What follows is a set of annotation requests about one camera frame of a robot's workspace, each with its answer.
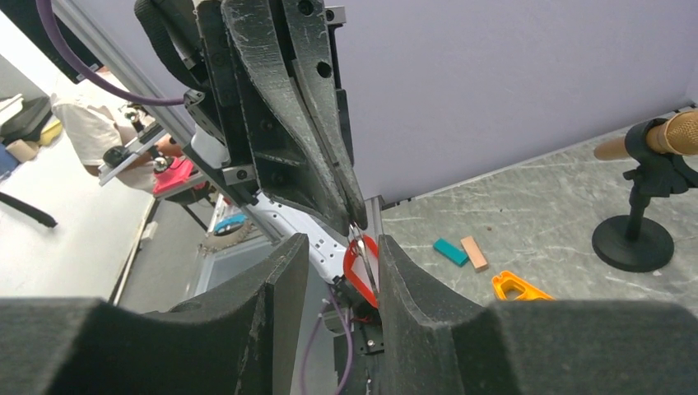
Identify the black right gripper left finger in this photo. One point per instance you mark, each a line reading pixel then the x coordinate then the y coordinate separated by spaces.
pixel 237 338

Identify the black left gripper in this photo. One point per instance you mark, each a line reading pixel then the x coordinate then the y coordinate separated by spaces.
pixel 261 79

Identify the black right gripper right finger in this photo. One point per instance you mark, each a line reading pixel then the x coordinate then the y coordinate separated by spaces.
pixel 439 342

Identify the teal wooden block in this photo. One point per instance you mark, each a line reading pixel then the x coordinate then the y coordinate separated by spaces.
pixel 451 252

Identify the orange triangle toy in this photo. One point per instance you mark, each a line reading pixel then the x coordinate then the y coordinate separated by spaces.
pixel 508 286

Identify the beige wooden block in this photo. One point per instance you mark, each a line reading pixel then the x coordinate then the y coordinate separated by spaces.
pixel 474 253

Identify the person in white shirt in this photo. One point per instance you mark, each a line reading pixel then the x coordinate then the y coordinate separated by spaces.
pixel 95 121

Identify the black microphone stand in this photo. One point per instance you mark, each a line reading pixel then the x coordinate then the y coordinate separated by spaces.
pixel 632 242

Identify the aluminium frame post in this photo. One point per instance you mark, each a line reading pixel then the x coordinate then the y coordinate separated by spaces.
pixel 114 36

